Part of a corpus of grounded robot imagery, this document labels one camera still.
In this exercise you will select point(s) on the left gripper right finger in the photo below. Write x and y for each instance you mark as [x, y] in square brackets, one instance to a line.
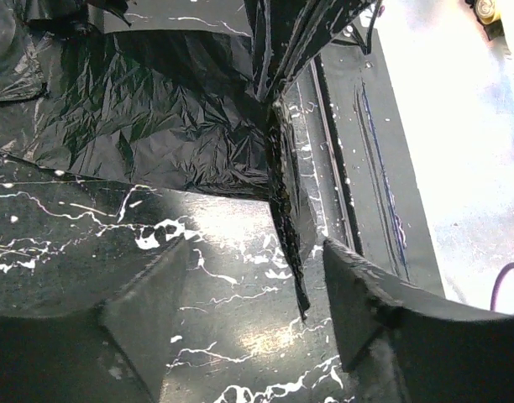
[405, 344]

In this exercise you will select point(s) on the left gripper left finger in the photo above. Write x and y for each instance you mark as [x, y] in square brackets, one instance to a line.
[105, 341]

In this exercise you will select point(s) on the black trash bag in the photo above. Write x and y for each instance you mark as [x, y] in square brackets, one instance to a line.
[184, 109]

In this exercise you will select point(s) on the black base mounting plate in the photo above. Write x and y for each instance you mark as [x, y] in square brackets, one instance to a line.
[385, 214]

